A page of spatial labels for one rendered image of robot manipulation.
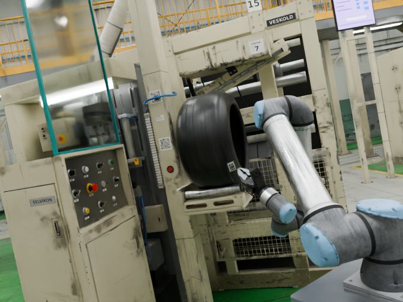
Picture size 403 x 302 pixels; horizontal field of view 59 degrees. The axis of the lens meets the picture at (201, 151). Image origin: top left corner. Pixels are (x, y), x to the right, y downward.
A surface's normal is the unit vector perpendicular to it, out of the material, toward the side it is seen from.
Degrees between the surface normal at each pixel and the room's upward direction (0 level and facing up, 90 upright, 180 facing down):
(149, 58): 90
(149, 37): 90
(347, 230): 55
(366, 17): 90
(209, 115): 61
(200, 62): 90
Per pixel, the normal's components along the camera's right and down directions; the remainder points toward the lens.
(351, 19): 0.07, 0.04
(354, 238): 0.07, -0.23
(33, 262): -0.30, 0.11
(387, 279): -0.54, -0.14
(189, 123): -0.36, -0.35
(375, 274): -0.81, -0.12
